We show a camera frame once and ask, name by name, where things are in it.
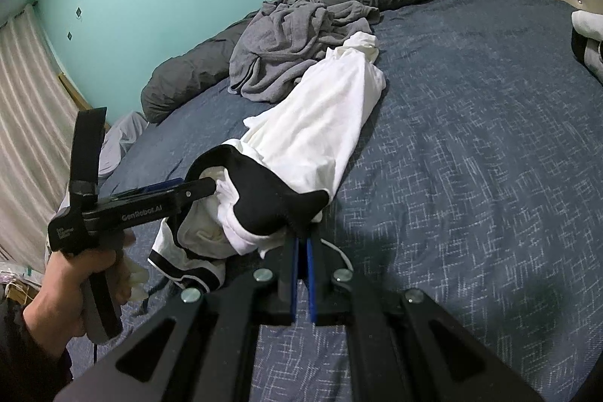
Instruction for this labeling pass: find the white polo shirt black trim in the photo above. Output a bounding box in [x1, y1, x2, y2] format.
[148, 32, 386, 292]

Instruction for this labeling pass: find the person's left hand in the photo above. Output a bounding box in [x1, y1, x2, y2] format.
[23, 250, 148, 358]

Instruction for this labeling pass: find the light grey bed sheet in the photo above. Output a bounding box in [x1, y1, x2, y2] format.
[98, 111, 148, 180]

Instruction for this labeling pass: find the beige striped curtain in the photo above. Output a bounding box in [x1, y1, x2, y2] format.
[1, 4, 78, 271]

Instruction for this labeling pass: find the blue patterned bed cover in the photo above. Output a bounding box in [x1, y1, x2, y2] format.
[65, 0, 603, 402]

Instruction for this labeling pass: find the grey crumpled garment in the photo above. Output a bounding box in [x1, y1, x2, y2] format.
[229, 0, 380, 103]

